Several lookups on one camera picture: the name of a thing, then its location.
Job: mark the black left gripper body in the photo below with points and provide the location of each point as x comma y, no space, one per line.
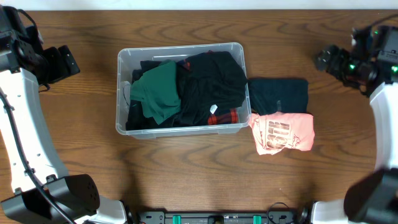
40,65

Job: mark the dark green garment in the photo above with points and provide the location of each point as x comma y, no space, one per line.
155,88

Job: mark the pink printed t-shirt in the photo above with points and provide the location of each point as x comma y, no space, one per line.
274,132

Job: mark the clear plastic storage container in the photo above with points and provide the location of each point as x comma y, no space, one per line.
129,59

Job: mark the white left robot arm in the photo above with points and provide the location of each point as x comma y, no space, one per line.
44,191

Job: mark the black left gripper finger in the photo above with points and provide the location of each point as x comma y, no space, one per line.
58,67
69,61

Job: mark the black garment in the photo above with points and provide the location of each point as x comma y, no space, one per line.
136,119

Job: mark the dark navy shirt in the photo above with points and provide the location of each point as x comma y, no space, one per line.
271,95

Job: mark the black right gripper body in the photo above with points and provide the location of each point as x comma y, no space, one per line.
352,73

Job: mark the black shirt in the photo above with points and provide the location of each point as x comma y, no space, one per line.
211,84

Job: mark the red plaid flannel garment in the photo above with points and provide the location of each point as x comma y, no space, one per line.
222,117

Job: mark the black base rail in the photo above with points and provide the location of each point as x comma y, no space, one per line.
277,213

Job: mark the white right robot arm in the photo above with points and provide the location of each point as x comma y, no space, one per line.
374,198

